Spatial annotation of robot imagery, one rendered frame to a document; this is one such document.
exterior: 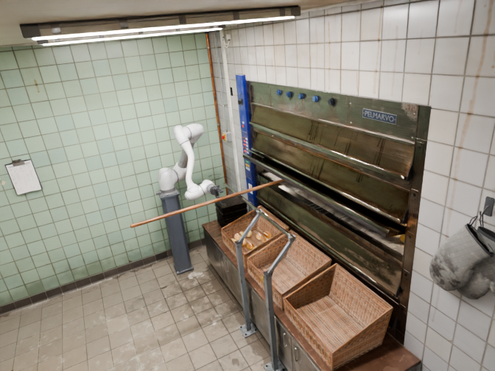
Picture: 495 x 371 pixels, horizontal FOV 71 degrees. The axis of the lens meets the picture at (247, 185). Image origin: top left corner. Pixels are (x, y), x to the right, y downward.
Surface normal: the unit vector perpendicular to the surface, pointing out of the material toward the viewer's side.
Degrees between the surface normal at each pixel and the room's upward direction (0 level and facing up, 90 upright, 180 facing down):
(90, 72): 90
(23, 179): 84
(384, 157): 70
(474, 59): 90
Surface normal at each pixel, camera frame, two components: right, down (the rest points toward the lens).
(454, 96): -0.89, 0.25
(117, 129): 0.45, 0.32
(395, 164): -0.87, -0.07
